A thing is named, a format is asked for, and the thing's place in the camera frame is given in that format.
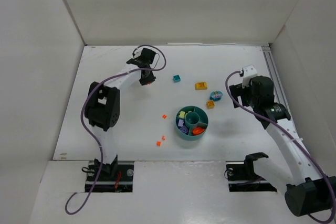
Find teal square lego brick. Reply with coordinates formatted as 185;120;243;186
173;75;181;83

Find teal frog lotus lego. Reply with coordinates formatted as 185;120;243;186
210;91;223;101

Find yellow square lego brick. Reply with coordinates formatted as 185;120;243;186
206;100;215;109

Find yellow curved lego brick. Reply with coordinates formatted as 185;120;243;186
195;82;208;90

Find lime green square lego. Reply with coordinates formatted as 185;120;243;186
178;111;186;119

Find orange round dome lego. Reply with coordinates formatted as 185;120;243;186
192;127;206;135

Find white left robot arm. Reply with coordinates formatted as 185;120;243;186
80;45;166;177

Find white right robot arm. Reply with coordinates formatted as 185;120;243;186
225;71;335;223

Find teal round divided container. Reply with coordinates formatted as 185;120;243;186
175;106;209;141

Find aluminium rail at right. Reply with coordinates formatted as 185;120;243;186
261;44;289;112

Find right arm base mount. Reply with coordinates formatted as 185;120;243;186
224;152;277;193

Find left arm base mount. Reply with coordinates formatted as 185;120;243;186
81;159;134;193

